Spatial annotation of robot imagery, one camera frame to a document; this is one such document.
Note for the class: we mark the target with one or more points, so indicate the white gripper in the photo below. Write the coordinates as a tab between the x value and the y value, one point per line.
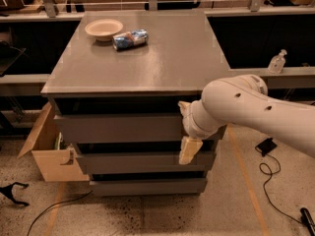
188	122

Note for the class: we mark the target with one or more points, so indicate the grey top drawer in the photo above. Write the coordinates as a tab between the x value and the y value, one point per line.
120	128

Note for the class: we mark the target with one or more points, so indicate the grey drawer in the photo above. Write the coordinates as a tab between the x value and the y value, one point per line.
142	162
120	128
149	187

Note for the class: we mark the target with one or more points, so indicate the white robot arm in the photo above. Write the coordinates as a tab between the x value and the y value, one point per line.
244	101

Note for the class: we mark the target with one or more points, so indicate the grey middle drawer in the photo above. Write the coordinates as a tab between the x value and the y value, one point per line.
142	162

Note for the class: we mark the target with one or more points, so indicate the grey bottom drawer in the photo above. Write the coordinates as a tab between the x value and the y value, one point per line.
149	187

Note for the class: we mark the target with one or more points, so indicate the grey drawer cabinet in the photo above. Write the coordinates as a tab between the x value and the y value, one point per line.
92	78

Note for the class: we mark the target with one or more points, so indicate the open cardboard box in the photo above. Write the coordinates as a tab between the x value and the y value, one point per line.
55	164

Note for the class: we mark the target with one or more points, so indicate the black power adapter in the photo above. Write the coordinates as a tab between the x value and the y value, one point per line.
265	146

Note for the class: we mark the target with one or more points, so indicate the crushed blue soda can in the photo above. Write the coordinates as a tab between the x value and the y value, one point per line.
130	39

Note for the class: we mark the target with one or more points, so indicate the clear hand sanitizer bottle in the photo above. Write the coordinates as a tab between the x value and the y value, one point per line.
277	63

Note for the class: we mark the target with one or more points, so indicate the beige paper bowl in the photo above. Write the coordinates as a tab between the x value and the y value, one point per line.
104	30

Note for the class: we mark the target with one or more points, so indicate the black cylindrical floor object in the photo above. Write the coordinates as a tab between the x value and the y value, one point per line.
307	220

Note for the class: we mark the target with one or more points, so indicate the grey metal rail frame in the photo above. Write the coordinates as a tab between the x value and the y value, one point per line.
50	10

